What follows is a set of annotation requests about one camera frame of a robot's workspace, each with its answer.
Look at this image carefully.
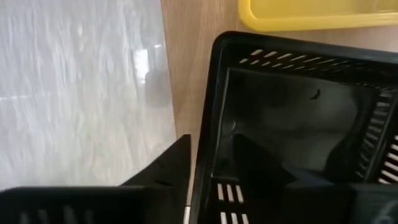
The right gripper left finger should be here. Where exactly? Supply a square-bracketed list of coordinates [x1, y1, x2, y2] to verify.
[0, 134, 192, 224]

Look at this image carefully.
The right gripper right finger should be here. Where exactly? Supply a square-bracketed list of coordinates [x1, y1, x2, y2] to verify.
[217, 133, 398, 224]

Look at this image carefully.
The black slotted plastic basket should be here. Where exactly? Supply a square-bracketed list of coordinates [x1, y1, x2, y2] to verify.
[189, 30, 398, 224]

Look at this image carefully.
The yellow plastic basket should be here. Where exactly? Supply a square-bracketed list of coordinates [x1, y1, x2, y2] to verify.
[238, 0, 398, 32]

